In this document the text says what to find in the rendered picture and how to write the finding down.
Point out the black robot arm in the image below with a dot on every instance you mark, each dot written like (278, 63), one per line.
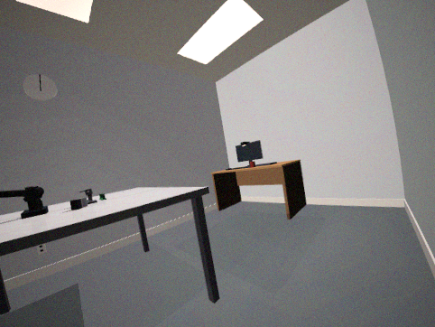
(32, 196)

